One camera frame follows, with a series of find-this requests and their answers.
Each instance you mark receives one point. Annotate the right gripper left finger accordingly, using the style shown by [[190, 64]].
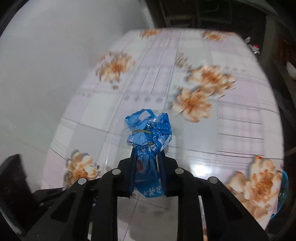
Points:
[[88, 209]]

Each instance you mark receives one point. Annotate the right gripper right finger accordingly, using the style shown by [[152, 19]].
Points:
[[206, 208]]

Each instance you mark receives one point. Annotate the blue plastic bag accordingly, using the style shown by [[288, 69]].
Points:
[[149, 134]]

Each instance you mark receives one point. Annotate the blue plastic basket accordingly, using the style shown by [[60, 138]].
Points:
[[283, 193]]

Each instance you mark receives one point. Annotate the white bowl stack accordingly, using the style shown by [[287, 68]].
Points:
[[291, 70]]

